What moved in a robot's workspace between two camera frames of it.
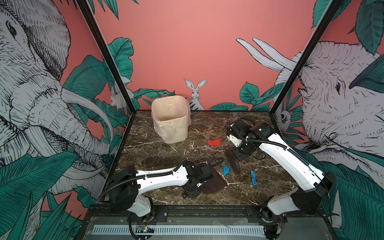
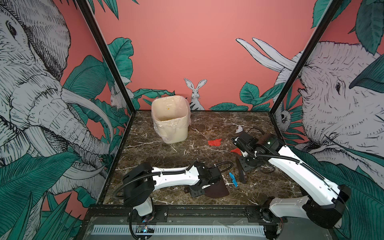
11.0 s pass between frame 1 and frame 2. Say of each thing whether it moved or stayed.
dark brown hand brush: moved
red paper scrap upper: stayed
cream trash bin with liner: stayed
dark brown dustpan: moved
